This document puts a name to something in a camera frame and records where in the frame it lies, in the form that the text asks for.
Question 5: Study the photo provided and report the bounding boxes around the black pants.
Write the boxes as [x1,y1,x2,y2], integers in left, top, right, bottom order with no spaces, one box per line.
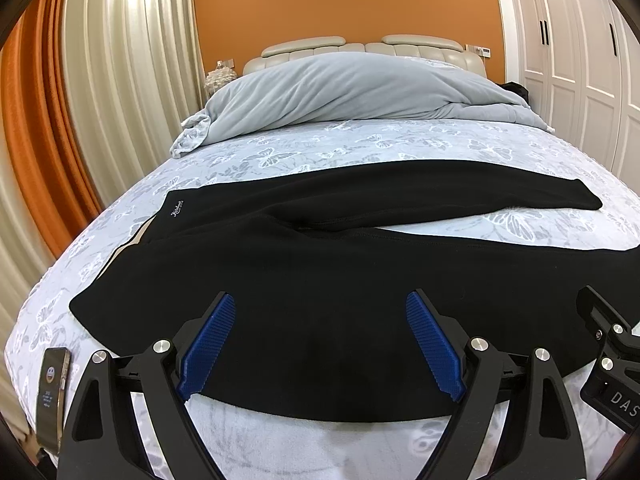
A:
[70,160,639,422]

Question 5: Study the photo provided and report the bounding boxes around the dark smartphone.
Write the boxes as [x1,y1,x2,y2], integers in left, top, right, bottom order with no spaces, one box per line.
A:
[36,348,70,456]

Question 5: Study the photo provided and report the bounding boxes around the butterfly print bed sheet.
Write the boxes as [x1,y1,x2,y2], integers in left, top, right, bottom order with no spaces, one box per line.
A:
[3,120,639,479]

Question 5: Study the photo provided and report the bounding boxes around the orange curtain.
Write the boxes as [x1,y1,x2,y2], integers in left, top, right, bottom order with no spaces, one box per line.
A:
[1,0,103,257]

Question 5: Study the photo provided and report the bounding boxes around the white wardrobe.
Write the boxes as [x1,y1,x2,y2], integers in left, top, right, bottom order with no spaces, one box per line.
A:
[512,0,640,188]

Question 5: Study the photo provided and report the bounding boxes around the cream leather headboard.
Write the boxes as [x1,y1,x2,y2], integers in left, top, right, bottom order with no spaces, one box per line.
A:
[243,35,487,77]

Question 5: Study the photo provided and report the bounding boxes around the white bedside ornament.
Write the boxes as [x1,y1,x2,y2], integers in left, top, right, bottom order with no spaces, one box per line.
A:
[205,60,238,96]

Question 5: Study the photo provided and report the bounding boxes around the grey duvet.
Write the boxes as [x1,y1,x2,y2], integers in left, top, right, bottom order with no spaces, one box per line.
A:
[169,52,550,158]

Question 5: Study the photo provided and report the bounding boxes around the cream curtain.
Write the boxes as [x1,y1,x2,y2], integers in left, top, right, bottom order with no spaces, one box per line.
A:
[1,0,205,336]

